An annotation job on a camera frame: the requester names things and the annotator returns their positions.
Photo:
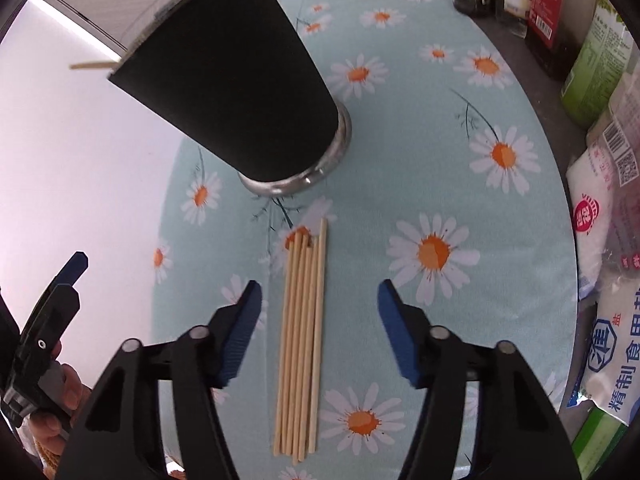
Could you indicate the green label bottle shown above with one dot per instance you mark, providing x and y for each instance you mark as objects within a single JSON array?
[{"x": 595, "y": 70}]

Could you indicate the blue and white salt bag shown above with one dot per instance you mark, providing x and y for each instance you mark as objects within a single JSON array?
[{"x": 615, "y": 360}]

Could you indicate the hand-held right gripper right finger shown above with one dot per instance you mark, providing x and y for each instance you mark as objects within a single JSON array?
[{"x": 400, "y": 330}]

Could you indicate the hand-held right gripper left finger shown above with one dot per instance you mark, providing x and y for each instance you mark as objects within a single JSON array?
[{"x": 240, "y": 330}]

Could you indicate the white sugar bag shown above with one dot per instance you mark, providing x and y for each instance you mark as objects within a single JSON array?
[{"x": 595, "y": 210}]

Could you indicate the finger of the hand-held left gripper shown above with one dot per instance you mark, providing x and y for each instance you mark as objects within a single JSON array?
[
  {"x": 72, "y": 267},
  {"x": 55, "y": 315}
]

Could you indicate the daisy print tablecloth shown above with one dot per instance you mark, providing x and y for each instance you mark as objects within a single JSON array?
[{"x": 400, "y": 170}]

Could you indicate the bundle of wooden chopsticks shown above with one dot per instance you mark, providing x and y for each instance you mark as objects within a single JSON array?
[{"x": 300, "y": 335}]

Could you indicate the green sugar bag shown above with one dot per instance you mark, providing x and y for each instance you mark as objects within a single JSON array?
[{"x": 595, "y": 445}]

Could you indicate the person's left hand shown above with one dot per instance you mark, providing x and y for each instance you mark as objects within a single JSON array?
[{"x": 50, "y": 435}]

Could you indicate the thin wooden chopstick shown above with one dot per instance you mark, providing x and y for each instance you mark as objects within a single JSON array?
[{"x": 92, "y": 65}]

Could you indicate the black cylindrical utensil holder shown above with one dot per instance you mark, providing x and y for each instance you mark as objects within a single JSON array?
[{"x": 225, "y": 85}]

